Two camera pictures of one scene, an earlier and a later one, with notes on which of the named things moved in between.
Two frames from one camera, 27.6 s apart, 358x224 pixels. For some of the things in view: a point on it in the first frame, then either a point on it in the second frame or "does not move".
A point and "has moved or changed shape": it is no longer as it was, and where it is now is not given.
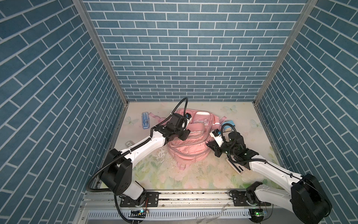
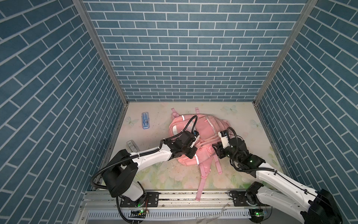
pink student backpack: (196, 147) has moved or changed shape
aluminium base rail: (237, 207) does not move
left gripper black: (184, 136) → (194, 149)
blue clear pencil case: (145, 120) does not move
